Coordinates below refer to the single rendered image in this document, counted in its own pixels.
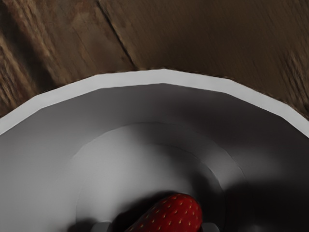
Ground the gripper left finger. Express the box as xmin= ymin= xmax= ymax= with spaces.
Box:
xmin=91 ymin=222 xmax=112 ymax=232

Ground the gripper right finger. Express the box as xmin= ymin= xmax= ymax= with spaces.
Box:
xmin=202 ymin=222 xmax=219 ymax=232

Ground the red strawberry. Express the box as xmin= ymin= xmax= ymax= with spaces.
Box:
xmin=125 ymin=193 xmax=203 ymax=232

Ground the white plate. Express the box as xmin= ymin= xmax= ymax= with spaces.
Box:
xmin=0 ymin=68 xmax=309 ymax=232

